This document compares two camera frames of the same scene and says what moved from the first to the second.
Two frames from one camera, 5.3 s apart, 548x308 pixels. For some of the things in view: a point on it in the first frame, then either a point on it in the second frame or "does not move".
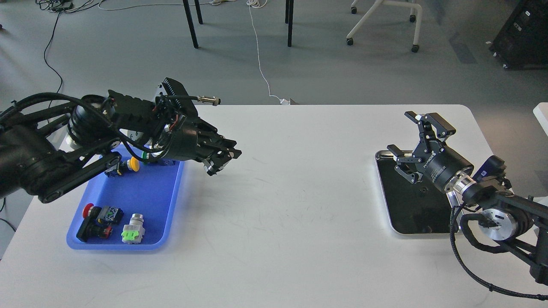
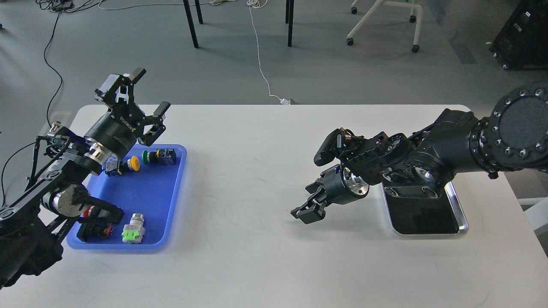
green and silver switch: (133, 233) does not move
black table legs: (186, 5) does not move
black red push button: (90, 229) does not move
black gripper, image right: (438, 164) → (339, 185)
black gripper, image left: (192, 139) → (117, 131)
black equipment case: (522, 43) does not move
